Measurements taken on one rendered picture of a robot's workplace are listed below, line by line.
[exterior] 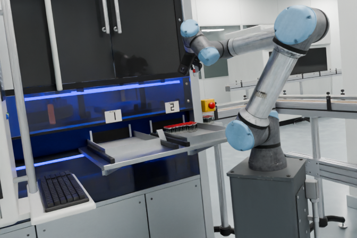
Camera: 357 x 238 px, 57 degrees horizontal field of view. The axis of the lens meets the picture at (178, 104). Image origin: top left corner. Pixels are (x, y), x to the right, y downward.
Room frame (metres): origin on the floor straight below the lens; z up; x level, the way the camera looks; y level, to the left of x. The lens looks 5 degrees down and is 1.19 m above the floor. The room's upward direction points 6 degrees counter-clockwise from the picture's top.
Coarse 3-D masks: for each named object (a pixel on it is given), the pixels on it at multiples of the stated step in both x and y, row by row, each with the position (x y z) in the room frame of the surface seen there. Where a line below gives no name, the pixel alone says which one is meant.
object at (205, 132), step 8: (200, 128) 1.83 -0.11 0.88; (208, 128) 1.75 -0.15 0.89; (216, 128) 1.69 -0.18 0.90; (224, 128) 1.62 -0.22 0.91; (168, 136) 1.61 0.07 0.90; (176, 136) 1.53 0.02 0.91; (184, 136) 1.65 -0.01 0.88; (192, 136) 1.63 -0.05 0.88; (200, 136) 1.47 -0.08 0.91; (208, 136) 1.49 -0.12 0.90; (216, 136) 1.51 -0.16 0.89; (224, 136) 1.53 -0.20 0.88
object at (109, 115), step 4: (108, 112) 1.66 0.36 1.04; (112, 112) 1.67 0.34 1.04; (116, 112) 1.68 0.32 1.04; (120, 112) 1.69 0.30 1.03; (108, 116) 1.66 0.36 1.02; (112, 116) 1.67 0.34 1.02; (116, 116) 1.68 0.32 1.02; (120, 116) 1.69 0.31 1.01; (108, 120) 1.66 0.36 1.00; (112, 120) 1.67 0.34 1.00; (116, 120) 1.68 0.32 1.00; (120, 120) 1.69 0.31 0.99
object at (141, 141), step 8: (136, 136) 1.77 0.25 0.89; (144, 136) 1.66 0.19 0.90; (152, 136) 1.57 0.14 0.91; (96, 144) 1.51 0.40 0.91; (104, 144) 1.65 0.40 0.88; (112, 144) 1.63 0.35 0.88; (120, 144) 1.61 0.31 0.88; (128, 144) 1.43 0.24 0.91; (136, 144) 1.45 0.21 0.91; (144, 144) 1.47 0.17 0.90; (152, 144) 1.48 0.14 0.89; (160, 144) 1.50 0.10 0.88; (112, 152) 1.40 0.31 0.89; (120, 152) 1.41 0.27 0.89
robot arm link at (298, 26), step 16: (288, 16) 1.01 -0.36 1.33; (304, 16) 0.98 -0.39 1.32; (320, 16) 1.03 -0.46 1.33; (288, 32) 1.00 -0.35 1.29; (304, 32) 0.98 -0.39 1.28; (320, 32) 1.04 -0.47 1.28; (288, 48) 1.02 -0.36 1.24; (304, 48) 1.02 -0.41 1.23; (272, 64) 1.08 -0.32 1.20; (288, 64) 1.06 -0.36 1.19; (272, 80) 1.08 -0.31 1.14; (256, 96) 1.12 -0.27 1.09; (272, 96) 1.10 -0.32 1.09; (240, 112) 1.17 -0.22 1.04; (256, 112) 1.13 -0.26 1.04; (240, 128) 1.14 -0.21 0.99; (256, 128) 1.13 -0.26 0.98; (240, 144) 1.15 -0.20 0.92; (256, 144) 1.17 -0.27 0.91
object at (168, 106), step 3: (168, 102) 1.82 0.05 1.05; (171, 102) 1.83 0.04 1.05; (174, 102) 1.84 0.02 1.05; (177, 102) 1.85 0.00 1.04; (165, 105) 1.81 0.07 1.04; (168, 105) 1.82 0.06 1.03; (171, 105) 1.83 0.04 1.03; (174, 105) 1.84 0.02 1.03; (177, 105) 1.85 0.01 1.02; (165, 108) 1.81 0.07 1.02; (168, 108) 1.82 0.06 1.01; (174, 108) 1.84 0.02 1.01; (177, 108) 1.85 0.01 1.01; (168, 111) 1.82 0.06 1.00; (171, 111) 1.83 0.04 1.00; (174, 111) 1.83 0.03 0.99; (177, 111) 1.84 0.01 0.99
